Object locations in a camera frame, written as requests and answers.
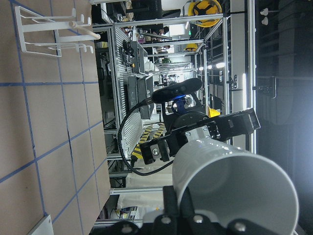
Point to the grey plastic cup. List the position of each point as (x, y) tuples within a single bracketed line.
[(228, 183)]

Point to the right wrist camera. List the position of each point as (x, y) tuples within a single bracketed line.
[(177, 90)]

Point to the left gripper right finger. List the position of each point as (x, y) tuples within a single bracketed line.
[(197, 223)]

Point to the yellow hard hat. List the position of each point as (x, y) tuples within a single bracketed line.
[(205, 7)]

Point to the white wire cup rack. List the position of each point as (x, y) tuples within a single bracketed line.
[(50, 35)]

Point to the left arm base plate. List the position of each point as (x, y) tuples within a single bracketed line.
[(43, 227)]

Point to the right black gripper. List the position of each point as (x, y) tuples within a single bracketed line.
[(184, 111)]

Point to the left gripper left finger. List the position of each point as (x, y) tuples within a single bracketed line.
[(169, 222)]

